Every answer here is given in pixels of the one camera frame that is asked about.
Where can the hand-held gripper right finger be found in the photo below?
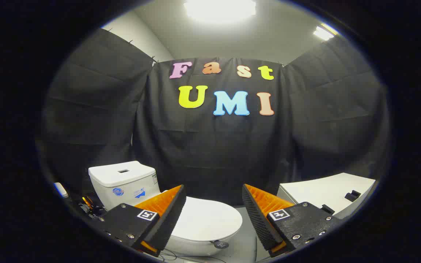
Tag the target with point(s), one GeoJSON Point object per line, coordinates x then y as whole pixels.
{"type": "Point", "coordinates": [260, 219]}

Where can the dark clutter with orange part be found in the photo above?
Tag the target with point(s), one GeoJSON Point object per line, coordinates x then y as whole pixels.
{"type": "Point", "coordinates": [90, 208]}

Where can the black backdrop cloth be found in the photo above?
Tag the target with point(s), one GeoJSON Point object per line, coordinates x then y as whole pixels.
{"type": "Point", "coordinates": [214, 153]}

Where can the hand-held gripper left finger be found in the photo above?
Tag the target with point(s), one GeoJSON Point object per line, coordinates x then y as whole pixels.
{"type": "Point", "coordinates": [166, 219]}

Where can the large ceiling light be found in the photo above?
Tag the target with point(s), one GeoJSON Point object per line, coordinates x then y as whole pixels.
{"type": "Point", "coordinates": [219, 9]}

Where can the small white blue device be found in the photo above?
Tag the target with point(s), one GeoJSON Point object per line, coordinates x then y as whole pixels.
{"type": "Point", "coordinates": [60, 190]}

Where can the white toilet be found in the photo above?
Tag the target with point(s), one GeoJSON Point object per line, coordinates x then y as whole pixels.
{"type": "Point", "coordinates": [122, 182]}

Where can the white moulded plastic unit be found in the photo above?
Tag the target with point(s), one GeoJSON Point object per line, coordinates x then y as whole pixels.
{"type": "Point", "coordinates": [323, 191]}

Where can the small ceiling light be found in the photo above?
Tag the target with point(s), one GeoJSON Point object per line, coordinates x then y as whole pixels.
{"type": "Point", "coordinates": [323, 33]}

